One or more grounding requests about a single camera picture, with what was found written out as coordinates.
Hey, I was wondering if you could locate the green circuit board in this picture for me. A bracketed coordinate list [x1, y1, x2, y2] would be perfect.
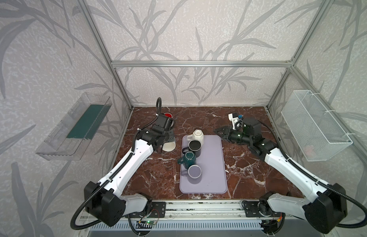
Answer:
[138, 220, 158, 228]

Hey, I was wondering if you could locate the white mug red interior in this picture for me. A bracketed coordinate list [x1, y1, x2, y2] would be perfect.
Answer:
[164, 113, 173, 119]

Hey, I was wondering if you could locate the white octagonal mug upside down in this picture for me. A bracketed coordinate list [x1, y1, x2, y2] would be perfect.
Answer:
[186, 129, 204, 144]

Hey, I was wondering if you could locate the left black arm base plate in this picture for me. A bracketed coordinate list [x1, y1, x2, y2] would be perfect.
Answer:
[146, 201, 167, 218]

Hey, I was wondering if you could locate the aluminium frame crossbar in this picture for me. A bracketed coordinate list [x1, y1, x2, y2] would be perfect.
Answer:
[111, 61, 291, 68]

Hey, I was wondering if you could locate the green pad in bin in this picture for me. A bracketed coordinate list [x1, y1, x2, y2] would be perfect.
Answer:
[67, 104, 111, 140]

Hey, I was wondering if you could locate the black mug white rim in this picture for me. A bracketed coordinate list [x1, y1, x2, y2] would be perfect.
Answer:
[182, 140, 202, 158]

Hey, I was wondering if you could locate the lavender purple mug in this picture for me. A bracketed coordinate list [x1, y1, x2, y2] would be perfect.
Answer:
[181, 165, 202, 184]

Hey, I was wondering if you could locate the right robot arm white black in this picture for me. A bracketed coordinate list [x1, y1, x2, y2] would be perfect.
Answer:
[214, 114, 367, 234]

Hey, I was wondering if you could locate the lavender rectangular tray mat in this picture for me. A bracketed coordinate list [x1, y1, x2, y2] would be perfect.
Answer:
[180, 135, 228, 194]

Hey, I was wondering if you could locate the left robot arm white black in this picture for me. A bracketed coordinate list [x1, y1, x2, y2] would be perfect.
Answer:
[70, 114, 175, 230]

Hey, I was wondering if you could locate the clear plastic wall bin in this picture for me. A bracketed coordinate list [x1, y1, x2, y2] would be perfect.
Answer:
[36, 92, 112, 161]

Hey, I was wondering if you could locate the light blue mug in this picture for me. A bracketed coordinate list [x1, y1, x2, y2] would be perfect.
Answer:
[162, 141, 176, 152]

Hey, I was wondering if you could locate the dark green mug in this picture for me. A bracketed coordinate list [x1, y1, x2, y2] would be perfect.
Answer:
[178, 151, 196, 170]

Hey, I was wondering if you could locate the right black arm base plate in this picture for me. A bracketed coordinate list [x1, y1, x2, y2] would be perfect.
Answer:
[241, 200, 281, 219]

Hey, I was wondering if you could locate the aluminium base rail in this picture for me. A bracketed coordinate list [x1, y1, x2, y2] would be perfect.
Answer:
[79, 199, 331, 221]

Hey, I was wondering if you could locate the white wire mesh basket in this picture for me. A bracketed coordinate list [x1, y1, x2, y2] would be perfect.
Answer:
[281, 90, 353, 162]

